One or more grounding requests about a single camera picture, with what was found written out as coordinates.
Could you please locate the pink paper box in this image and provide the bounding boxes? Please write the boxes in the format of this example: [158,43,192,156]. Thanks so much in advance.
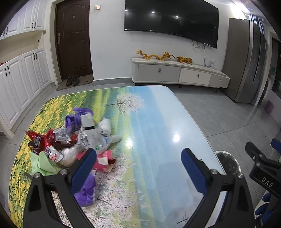
[91,150,116,173]

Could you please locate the red snack wrapper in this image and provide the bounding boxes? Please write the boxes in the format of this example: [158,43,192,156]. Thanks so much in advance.
[26,126,77,154]

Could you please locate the purple plastic bag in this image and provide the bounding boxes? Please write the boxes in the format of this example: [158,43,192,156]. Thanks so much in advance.
[65,107,94,135]

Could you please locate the white round trash bin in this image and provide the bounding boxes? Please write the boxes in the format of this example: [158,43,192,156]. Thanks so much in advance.
[214,150,241,176]

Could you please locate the blue white gloved right hand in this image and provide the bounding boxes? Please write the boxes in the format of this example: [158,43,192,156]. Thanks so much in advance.
[254,192,279,227]

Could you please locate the purple crumpled bag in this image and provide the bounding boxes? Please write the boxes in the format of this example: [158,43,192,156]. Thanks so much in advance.
[74,170,97,207]

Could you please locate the clear plastic wrap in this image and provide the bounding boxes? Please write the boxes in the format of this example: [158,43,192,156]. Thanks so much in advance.
[59,143,85,167]

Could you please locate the red white snack packet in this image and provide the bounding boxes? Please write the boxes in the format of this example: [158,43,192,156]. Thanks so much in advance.
[44,145,64,162]

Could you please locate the purple stool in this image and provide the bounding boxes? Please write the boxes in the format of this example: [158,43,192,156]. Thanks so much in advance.
[264,101,274,114]

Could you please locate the green paper sheet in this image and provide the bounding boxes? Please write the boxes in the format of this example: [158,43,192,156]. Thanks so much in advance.
[30,152,61,176]

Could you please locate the white plastic bag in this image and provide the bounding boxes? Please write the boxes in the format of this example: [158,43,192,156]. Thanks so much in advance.
[77,115,122,155]

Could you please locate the grey refrigerator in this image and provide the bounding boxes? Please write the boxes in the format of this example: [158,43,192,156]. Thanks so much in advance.
[222,18,267,105]

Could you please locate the pair of dark shoes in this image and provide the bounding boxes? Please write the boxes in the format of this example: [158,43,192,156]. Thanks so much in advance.
[66,75,80,87]

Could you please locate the brown door mat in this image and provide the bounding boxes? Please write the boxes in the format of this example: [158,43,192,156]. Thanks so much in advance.
[56,74,94,91]

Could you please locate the white lower cabinets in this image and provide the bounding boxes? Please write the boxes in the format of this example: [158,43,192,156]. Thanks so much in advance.
[1,48,51,139]

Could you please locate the white cabinets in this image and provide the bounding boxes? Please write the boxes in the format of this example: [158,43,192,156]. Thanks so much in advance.
[1,0,47,40]
[1,48,51,139]

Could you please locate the white grey TV cabinet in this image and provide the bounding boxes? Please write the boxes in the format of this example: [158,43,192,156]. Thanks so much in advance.
[132,58,231,88]

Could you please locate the golden dragon ornament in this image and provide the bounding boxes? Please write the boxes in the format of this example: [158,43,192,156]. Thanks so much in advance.
[135,50,171,61]

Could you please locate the dark brown entrance door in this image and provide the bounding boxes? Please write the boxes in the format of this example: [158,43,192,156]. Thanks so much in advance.
[55,0,92,80]

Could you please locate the white upper cabinets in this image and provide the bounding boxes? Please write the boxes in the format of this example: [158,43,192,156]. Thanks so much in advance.
[1,0,47,40]

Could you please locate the black wall television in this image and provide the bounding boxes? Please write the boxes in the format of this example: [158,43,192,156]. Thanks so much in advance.
[124,0,219,48]

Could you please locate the beige wall switch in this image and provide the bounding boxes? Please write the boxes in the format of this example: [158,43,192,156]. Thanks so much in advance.
[94,5,100,11]

